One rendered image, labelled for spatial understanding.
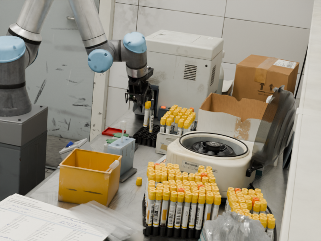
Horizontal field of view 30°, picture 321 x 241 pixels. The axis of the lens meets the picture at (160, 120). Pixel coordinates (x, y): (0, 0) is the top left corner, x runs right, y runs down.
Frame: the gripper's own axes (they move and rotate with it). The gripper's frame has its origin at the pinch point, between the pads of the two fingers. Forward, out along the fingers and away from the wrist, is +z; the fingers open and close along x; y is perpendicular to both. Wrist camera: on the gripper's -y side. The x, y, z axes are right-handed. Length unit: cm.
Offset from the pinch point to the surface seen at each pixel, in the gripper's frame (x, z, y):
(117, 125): -5.7, -1.6, 12.2
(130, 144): 11, -31, 44
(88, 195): 9, -37, 69
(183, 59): 12.3, -14.1, -14.8
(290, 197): 56, -116, 117
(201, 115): 26.3, -18.4, 16.2
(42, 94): -100, 102, -93
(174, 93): 10.5, -2.5, -8.1
